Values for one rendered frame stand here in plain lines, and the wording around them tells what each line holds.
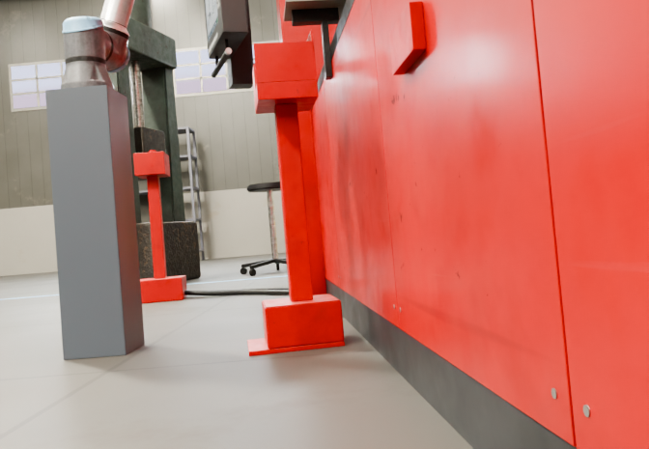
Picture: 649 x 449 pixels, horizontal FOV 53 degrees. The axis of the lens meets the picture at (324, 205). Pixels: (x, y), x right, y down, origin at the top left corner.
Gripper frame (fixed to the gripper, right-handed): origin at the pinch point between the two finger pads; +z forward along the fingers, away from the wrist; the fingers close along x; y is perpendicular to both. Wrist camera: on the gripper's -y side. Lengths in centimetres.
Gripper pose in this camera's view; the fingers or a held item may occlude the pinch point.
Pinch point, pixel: (338, 2)
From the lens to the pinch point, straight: 213.2
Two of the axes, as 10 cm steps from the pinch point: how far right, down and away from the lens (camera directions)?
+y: 7.1, -7.1, 0.4
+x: -0.2, 0.4, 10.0
